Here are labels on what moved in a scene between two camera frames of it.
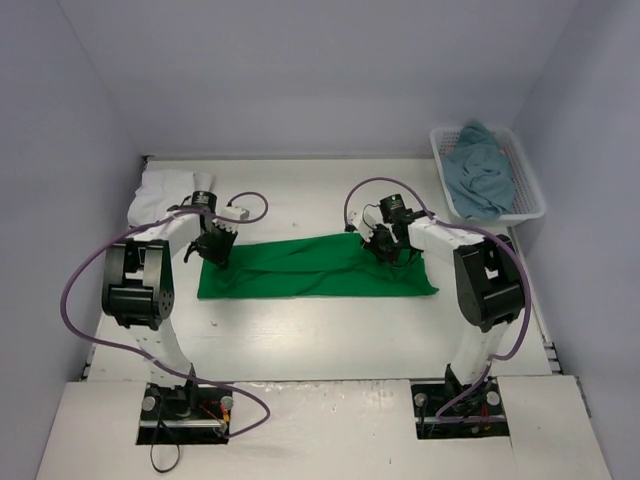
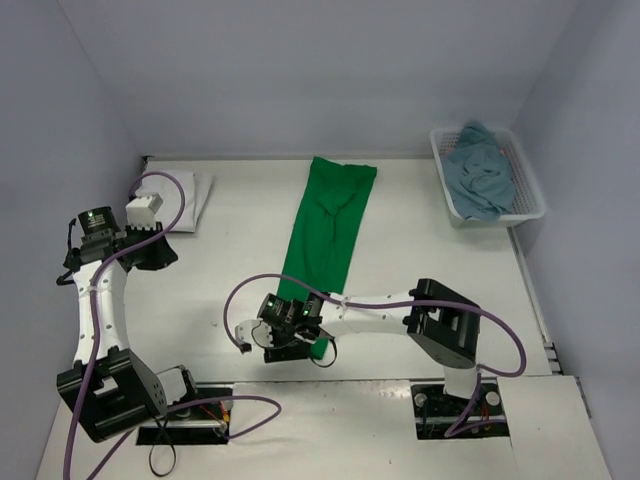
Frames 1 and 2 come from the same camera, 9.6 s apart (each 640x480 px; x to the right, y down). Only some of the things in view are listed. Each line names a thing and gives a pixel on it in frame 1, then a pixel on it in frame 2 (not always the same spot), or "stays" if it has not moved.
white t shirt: [161, 190] stays
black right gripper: [385, 245] → [282, 351]
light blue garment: [480, 174] stays
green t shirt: [311, 265] → [324, 230]
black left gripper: [215, 245] → [151, 248]
